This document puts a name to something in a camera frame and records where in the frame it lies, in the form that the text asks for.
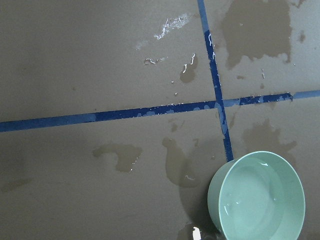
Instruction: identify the mint green bowl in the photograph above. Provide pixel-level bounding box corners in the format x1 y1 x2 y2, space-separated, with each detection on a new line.
207 151 306 240

